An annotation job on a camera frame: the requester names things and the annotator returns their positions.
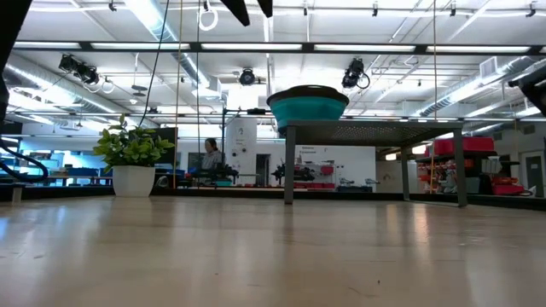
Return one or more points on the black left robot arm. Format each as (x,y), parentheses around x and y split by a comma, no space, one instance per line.
(8,25)

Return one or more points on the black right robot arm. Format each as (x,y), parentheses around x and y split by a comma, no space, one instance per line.
(533,89)

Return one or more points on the black overhead light beam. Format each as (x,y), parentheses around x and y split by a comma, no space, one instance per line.
(196,47)

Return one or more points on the black ceiling-mounted device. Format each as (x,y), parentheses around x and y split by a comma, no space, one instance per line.
(247,77)
(353,72)
(79,70)

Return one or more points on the blue grey collapsible bowl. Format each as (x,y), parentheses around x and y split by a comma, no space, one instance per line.
(307,108)

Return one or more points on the white pillar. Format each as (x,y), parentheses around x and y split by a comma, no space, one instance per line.
(241,149)

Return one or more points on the black screen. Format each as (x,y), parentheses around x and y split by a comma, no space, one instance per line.
(170,136)

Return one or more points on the person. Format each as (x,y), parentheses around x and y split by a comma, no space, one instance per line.
(211,155)

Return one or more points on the grey perforated metal stand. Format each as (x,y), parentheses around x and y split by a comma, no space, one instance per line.
(371,128)

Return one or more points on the green plant in white pot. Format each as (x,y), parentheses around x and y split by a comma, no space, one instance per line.
(132,179)

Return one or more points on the red storage bins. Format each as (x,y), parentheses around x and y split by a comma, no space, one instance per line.
(465,145)

